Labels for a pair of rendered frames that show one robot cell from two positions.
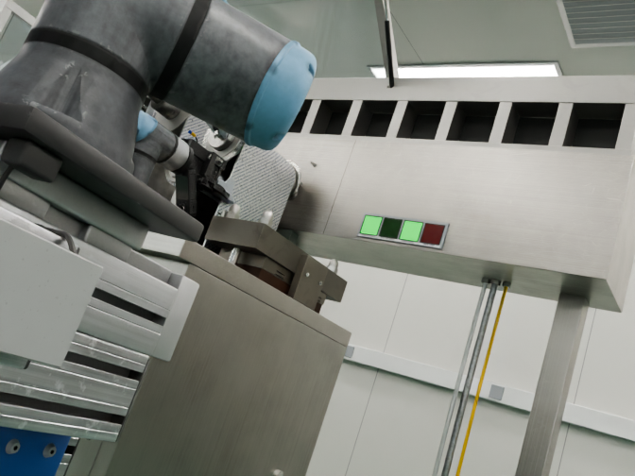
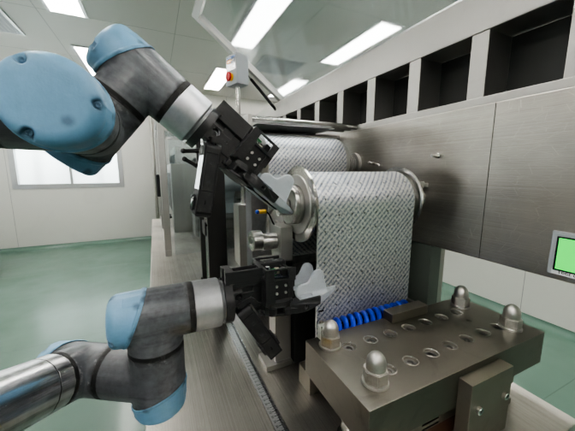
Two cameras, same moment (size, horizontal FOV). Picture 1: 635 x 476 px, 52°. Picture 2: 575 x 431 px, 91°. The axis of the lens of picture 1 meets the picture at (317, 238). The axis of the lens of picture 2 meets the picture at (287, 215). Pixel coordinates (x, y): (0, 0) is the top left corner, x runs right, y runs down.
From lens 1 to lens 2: 1.27 m
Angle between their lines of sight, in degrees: 36
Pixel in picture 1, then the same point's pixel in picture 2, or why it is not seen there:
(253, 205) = (366, 267)
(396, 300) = not seen: hidden behind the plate
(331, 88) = (429, 34)
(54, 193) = not seen: outside the picture
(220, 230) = (317, 374)
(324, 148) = (445, 128)
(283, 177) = (397, 205)
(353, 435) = not seen: hidden behind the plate
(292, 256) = (443, 395)
